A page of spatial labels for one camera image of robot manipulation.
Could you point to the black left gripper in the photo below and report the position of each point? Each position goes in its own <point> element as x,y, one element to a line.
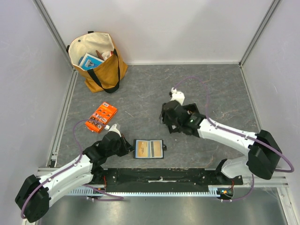
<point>127,147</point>

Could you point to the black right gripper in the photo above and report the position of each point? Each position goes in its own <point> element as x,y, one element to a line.
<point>167,116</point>

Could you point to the black leather card holder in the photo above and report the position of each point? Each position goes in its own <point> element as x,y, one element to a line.
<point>164,148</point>

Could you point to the tan credit card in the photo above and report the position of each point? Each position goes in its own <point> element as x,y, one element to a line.
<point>142,149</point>
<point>156,149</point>

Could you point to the black plastic card tray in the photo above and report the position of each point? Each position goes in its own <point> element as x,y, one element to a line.
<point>193,123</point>

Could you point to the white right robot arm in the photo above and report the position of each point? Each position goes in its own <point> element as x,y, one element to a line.
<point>260,152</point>

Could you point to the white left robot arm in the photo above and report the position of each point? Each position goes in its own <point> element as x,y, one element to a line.
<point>38,194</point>

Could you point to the orange printed box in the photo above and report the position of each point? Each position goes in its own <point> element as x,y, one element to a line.
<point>98,121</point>

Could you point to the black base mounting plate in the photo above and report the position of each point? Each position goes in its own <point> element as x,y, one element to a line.
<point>147,175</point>

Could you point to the mustard tote bag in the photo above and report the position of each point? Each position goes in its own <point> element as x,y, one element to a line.
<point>107,76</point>

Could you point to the blue book in bag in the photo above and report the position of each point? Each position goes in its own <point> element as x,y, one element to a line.
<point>89,61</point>

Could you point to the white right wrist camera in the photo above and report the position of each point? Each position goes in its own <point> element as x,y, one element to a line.
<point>177,95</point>

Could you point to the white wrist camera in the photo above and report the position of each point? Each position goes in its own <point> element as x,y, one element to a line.
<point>177,95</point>
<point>114,128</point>

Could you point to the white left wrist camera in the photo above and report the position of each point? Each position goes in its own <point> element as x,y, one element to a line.
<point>114,128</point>

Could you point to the grey slotted cable duct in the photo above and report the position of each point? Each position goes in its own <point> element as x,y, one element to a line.
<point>86,191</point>

